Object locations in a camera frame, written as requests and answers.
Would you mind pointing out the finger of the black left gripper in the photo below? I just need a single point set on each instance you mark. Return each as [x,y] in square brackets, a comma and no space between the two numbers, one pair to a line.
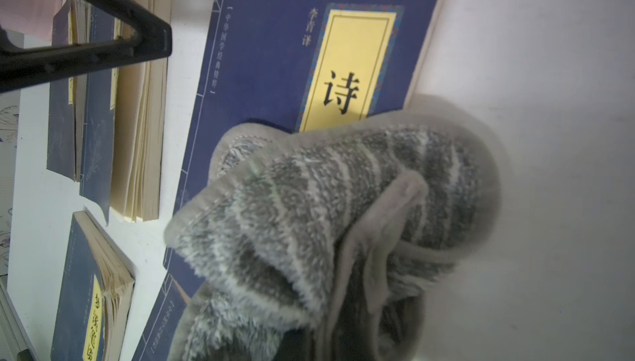
[152,40]

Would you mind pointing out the blue book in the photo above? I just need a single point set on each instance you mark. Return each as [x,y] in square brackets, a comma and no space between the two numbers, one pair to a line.
[124,127]
[95,298]
[154,345]
[68,96]
[298,65]

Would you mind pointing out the grey striped cleaning cloth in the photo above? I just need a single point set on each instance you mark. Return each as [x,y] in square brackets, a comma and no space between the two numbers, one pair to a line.
[322,245]

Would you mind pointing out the pink pen cup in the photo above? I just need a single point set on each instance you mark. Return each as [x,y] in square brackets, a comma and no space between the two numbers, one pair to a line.
[30,17]

